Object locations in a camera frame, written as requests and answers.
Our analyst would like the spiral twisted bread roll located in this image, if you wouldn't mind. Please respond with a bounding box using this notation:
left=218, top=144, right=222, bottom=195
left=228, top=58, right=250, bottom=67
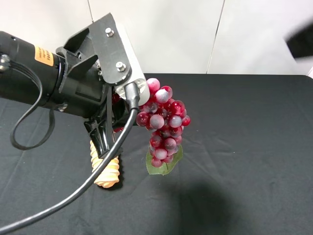
left=90, top=141, right=120, bottom=188

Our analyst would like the red grape bunch with leaf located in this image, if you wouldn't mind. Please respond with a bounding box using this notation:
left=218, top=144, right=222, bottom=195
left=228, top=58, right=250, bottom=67
left=135, top=78, right=191, bottom=175

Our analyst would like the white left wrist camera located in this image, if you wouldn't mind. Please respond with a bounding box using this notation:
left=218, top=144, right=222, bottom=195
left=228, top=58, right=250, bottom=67
left=115, top=23, right=150, bottom=106

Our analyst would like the black tablecloth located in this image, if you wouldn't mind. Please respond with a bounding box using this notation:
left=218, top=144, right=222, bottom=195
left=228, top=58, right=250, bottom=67
left=0, top=74, right=313, bottom=235

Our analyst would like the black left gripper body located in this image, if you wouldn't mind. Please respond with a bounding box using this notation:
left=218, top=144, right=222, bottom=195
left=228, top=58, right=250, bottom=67
left=56, top=13, right=132, bottom=118

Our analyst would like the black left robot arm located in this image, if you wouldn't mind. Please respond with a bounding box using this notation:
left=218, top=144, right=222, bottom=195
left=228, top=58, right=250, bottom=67
left=0, top=14, right=132, bottom=156

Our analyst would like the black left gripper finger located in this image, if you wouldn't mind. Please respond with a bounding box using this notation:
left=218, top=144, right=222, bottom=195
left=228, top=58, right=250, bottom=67
left=84, top=118, right=114, bottom=158

